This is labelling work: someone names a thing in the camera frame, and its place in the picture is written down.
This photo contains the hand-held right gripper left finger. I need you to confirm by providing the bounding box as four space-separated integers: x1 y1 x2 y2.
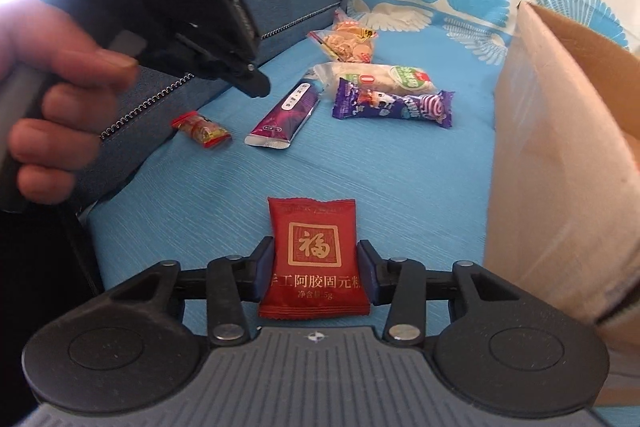
97 237 278 344

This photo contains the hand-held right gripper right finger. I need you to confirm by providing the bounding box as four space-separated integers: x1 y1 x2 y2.
356 238 533 343

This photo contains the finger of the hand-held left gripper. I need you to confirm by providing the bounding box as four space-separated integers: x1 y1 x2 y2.
137 20 272 99

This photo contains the red square packet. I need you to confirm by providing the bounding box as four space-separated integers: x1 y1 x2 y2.
257 196 372 319

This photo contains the purple stick packet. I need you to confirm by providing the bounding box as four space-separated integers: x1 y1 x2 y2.
244 80 321 151

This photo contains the small red candy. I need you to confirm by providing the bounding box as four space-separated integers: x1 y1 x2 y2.
171 111 232 149

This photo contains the clear round cracker packet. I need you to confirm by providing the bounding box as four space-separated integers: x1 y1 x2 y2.
307 7 378 64

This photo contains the pale puffed bar green label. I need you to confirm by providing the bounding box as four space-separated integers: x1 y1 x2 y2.
312 61 436 95

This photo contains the purple striped candy packet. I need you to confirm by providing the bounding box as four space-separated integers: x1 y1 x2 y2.
331 77 456 128

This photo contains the brown cardboard box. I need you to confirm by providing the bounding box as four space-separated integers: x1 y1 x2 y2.
482 0 640 408

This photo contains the person's left hand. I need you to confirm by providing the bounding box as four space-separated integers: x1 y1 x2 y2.
0 0 141 199

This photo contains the blue white printed sheet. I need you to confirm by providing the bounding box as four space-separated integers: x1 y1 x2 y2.
30 0 640 427

